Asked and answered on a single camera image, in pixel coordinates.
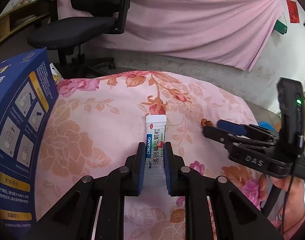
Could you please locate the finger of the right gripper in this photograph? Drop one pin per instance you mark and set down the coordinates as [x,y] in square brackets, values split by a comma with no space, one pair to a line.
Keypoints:
[218,135]
[231,127]

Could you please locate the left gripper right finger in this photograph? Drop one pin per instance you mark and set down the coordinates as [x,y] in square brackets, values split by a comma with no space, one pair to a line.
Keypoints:
[172,164]

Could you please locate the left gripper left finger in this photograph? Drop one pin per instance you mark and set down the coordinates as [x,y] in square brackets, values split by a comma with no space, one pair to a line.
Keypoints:
[136,165]

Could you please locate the white Dikang medicine sachet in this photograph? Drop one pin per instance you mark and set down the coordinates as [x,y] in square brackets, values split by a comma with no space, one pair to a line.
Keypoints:
[154,171]

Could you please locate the blue plastic trash bin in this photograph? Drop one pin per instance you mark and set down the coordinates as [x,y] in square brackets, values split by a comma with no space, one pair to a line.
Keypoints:
[266,125]

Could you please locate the person's right hand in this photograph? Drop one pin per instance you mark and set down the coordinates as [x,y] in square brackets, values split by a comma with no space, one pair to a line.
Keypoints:
[290,217]

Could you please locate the pink floral tablecloth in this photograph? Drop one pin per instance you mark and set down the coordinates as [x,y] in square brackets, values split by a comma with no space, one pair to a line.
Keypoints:
[97,123]

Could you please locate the white yellow snack bag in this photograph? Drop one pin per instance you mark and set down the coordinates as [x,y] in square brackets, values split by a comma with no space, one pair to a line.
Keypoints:
[57,77]

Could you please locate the blue cardboard box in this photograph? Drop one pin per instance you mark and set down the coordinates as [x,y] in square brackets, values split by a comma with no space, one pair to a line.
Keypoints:
[27,97]

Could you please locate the black office chair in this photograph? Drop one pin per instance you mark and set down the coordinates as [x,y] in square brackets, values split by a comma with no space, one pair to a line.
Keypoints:
[68,35]

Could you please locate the wooden shelf desk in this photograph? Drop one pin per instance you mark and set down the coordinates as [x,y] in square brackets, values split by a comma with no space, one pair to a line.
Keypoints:
[24,16]

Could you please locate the pink hanging wall sheet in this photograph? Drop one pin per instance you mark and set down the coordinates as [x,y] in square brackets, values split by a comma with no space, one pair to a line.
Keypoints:
[228,32]

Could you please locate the green wall box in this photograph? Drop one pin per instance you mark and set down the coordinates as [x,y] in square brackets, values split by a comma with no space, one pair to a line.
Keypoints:
[280,27]

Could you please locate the red paper wall sign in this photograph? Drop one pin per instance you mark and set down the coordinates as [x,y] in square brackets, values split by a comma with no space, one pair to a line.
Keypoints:
[293,11]

